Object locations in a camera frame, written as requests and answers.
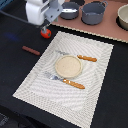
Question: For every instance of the grey frying pan with handle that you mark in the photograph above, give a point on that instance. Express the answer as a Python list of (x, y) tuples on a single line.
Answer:
[(70, 10)]

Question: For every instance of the beige round plate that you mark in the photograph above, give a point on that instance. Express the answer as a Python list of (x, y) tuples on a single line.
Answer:
[(68, 66)]

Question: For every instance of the red toy tomato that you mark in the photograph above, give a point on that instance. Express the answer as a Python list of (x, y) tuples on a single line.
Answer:
[(45, 33)]

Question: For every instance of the knife with orange handle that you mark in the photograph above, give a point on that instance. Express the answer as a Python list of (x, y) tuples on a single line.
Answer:
[(79, 56)]

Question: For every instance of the beige bowl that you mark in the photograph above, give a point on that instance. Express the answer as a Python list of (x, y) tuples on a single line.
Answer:
[(123, 16)]

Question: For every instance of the fork with orange handle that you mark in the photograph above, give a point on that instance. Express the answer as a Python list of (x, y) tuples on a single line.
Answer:
[(66, 81)]

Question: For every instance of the grey cooking pot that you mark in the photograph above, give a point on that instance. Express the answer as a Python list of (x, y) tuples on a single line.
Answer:
[(92, 13)]

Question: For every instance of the brown wooden board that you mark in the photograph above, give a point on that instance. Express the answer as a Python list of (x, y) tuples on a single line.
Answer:
[(108, 28)]

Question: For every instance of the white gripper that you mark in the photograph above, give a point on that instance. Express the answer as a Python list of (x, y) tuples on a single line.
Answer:
[(38, 11)]

